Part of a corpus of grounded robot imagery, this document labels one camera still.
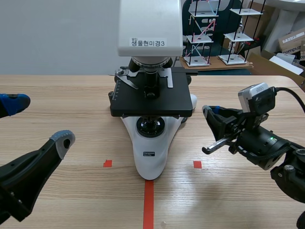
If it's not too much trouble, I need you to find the white and black microscope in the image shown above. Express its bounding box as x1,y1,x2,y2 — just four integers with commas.
108,0,199,181

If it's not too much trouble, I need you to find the flat brown cardboard sheet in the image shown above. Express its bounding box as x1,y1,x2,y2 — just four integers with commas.
179,55,255,72

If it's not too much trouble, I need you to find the open brown cardboard box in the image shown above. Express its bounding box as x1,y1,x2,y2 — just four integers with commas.
247,50,305,84

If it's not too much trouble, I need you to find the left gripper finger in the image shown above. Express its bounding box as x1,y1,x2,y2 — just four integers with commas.
0,93,31,118
0,130,76,223

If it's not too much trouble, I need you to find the tall brown cardboard box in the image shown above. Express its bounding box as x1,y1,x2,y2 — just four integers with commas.
242,0,275,57

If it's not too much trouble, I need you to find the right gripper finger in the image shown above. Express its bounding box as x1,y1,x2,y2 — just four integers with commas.
210,106,244,121
202,105,236,144

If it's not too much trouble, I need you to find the dark blue chair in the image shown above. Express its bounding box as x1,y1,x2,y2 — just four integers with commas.
182,0,244,58

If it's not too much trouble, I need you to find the white tiered rod shelf model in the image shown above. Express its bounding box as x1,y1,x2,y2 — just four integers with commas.
186,0,219,68
218,0,266,66

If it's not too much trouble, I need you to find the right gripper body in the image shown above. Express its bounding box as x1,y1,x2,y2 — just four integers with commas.
202,110,291,171

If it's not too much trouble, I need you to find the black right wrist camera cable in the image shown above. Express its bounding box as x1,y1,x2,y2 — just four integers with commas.
273,87,305,108

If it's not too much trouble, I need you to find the printed brown cardboard box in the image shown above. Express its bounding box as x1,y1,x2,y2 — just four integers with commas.
277,29,305,58

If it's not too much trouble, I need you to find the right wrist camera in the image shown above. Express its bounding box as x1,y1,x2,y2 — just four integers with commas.
238,82,276,113

